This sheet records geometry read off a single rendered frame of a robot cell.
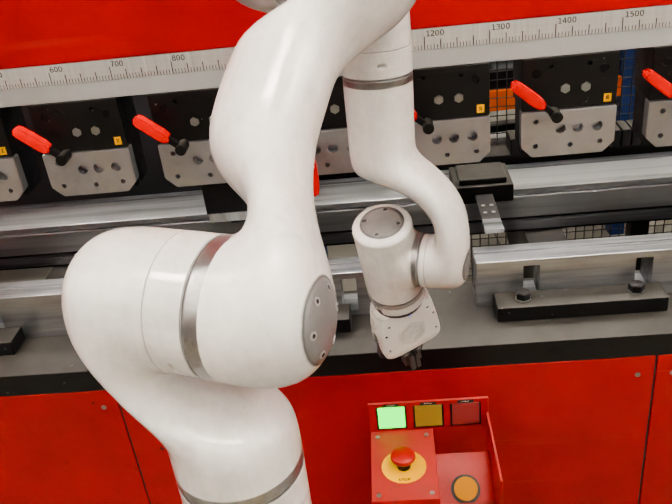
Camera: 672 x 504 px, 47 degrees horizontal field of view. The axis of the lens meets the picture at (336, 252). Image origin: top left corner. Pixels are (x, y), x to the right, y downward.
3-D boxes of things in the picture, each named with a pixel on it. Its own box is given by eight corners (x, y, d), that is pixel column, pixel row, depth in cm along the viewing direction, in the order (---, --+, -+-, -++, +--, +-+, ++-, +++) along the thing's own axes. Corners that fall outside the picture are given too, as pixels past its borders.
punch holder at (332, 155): (282, 178, 132) (268, 84, 123) (286, 158, 139) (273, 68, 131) (370, 171, 130) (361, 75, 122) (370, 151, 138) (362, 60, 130)
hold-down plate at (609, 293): (497, 322, 140) (497, 309, 139) (493, 306, 145) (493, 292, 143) (668, 311, 138) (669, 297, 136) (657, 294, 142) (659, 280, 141)
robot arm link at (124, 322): (270, 526, 66) (220, 290, 54) (92, 483, 72) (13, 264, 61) (322, 430, 75) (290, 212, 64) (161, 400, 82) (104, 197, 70)
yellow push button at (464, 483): (455, 502, 128) (455, 500, 126) (452, 479, 130) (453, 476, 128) (478, 501, 128) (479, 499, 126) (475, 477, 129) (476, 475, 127)
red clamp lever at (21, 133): (12, 127, 124) (68, 160, 127) (22, 119, 128) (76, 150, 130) (7, 136, 125) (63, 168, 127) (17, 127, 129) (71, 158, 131)
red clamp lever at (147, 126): (133, 116, 123) (187, 149, 125) (140, 108, 126) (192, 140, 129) (128, 125, 123) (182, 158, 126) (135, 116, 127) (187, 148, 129)
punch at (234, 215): (209, 225, 140) (199, 177, 136) (211, 220, 142) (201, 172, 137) (263, 220, 140) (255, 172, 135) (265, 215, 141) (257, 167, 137)
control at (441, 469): (377, 554, 125) (368, 473, 116) (376, 480, 139) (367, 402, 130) (502, 548, 124) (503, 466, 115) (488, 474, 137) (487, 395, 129)
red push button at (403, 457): (392, 479, 124) (390, 462, 122) (391, 461, 127) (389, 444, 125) (417, 478, 123) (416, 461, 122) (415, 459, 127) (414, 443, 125)
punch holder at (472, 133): (400, 168, 130) (393, 72, 122) (398, 149, 137) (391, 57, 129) (490, 161, 129) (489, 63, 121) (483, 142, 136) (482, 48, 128)
